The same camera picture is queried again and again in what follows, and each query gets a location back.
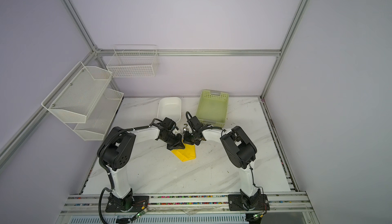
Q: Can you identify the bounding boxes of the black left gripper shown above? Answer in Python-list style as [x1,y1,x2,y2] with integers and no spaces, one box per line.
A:
[161,133,185,151]

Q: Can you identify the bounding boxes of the yellow paper napkin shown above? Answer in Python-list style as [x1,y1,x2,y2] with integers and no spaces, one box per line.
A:
[171,144,196,162]

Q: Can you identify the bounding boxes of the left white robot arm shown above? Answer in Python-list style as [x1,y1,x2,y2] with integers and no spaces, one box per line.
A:
[97,117,185,213]

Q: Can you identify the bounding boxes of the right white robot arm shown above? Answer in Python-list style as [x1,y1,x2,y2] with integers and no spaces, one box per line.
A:
[183,116,270,213]

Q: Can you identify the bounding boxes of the light green perforated basket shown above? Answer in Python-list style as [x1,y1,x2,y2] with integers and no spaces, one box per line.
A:
[196,90,229,127]

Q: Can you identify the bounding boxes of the white plastic cutlery tub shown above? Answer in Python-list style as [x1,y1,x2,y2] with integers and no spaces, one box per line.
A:
[157,97,182,123]

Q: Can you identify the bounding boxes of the lower white mesh shelf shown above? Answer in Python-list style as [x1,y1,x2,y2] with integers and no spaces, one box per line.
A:
[73,89,124,141]

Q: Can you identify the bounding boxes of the white mesh shelf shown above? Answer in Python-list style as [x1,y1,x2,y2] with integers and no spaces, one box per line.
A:
[73,89,124,141]
[41,62,112,123]

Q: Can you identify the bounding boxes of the upper white mesh shelf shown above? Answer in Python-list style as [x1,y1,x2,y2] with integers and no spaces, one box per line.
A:
[41,62,112,123]

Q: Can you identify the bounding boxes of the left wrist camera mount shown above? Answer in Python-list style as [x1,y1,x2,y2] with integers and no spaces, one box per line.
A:
[172,128,179,135]

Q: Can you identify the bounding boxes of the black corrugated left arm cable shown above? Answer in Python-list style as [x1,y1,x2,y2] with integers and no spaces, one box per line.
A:
[97,117,164,224]

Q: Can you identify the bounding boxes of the white wire wall basket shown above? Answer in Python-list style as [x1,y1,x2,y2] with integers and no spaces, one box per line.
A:
[106,45,160,78]

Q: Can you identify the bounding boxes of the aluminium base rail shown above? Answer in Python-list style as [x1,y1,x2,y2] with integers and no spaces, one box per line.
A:
[56,192,319,224]

